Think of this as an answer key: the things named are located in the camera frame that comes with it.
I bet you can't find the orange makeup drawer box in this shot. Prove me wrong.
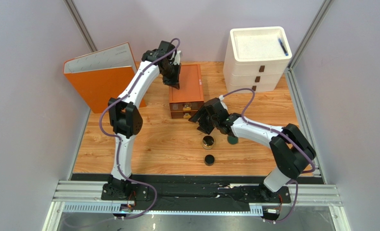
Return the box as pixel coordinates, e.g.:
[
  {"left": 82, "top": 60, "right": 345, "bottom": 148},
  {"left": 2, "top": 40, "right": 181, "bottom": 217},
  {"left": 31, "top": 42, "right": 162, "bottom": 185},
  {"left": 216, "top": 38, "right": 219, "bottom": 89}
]
[{"left": 169, "top": 64, "right": 204, "bottom": 119}]

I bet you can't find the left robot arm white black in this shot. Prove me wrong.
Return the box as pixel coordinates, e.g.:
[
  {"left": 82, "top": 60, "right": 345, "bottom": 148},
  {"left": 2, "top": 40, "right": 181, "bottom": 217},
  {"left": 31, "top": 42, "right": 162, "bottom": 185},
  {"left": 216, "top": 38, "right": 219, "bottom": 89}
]
[{"left": 103, "top": 41, "right": 182, "bottom": 199}]

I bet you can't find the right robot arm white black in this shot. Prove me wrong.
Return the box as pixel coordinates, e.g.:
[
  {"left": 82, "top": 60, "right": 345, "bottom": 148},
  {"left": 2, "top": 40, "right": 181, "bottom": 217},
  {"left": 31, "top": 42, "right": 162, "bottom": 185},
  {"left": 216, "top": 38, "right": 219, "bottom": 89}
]
[{"left": 189, "top": 98, "right": 316, "bottom": 201}]

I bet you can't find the open glass cream jar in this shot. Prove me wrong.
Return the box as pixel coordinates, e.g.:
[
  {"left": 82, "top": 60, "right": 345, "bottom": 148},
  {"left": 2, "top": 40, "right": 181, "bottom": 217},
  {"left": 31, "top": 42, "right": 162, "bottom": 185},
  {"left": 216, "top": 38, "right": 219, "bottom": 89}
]
[{"left": 202, "top": 135, "right": 215, "bottom": 150}]

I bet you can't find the green round puff near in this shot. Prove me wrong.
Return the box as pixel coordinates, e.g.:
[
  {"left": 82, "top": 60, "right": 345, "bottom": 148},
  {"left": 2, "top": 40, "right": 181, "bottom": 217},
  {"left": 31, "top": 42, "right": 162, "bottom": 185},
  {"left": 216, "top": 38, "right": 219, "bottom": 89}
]
[{"left": 227, "top": 136, "right": 239, "bottom": 145}]

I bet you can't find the black jar lid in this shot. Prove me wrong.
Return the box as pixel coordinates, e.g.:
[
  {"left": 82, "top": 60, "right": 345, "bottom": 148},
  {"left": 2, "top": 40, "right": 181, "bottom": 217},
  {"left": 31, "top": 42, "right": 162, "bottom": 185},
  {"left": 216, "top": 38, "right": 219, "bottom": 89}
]
[{"left": 204, "top": 154, "right": 215, "bottom": 166}]

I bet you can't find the white three-drawer cabinet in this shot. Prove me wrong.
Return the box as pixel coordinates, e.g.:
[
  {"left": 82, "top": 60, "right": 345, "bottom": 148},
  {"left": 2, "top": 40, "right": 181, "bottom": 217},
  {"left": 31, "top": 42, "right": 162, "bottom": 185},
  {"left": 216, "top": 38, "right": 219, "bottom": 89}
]
[{"left": 223, "top": 26, "right": 292, "bottom": 93}]

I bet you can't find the blue pen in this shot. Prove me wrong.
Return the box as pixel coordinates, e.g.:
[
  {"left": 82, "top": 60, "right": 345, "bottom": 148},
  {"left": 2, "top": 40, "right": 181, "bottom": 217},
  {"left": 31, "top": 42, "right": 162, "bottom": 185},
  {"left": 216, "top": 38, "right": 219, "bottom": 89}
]
[{"left": 278, "top": 38, "right": 289, "bottom": 56}]

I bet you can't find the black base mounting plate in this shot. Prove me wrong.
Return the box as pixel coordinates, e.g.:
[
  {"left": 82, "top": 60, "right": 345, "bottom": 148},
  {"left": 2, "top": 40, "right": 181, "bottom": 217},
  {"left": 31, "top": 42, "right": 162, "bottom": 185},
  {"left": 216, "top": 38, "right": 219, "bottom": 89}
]
[{"left": 101, "top": 183, "right": 293, "bottom": 204}]

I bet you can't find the orange white ring binder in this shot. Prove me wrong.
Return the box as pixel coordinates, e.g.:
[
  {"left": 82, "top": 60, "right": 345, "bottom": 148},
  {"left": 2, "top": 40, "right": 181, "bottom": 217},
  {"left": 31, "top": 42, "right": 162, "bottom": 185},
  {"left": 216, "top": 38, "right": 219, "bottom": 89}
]
[{"left": 63, "top": 42, "right": 137, "bottom": 114}]

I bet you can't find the aluminium rail frame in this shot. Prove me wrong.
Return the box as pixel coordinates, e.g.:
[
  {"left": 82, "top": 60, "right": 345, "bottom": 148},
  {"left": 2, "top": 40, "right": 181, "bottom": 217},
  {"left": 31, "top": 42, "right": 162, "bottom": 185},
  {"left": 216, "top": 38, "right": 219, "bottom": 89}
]
[{"left": 44, "top": 179, "right": 350, "bottom": 231}]

